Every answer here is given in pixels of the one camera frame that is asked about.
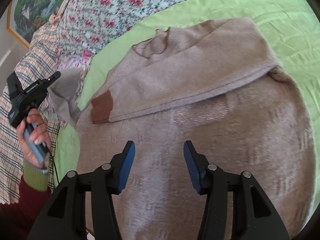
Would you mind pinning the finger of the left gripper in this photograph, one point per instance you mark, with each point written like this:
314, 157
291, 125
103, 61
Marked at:
54, 76

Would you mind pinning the rose floral quilt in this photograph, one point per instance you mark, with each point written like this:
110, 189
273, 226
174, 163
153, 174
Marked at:
85, 27

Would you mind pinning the beige knitted sweater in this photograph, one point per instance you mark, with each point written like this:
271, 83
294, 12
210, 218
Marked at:
219, 85

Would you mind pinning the person's left hand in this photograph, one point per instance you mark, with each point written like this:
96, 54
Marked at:
38, 136

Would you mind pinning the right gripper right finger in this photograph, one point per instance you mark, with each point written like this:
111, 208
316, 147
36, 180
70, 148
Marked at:
254, 215

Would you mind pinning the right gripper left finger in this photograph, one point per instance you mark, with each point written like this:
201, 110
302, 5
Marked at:
64, 214

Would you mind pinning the light green bed sheet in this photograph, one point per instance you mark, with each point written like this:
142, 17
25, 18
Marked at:
289, 26

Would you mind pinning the dark red sweater sleeve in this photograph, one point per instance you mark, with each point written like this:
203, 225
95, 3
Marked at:
18, 218

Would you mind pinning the pink floral small pillow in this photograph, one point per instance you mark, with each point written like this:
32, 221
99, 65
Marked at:
60, 105

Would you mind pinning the framed landscape painting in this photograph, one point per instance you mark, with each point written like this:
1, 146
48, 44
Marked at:
24, 17

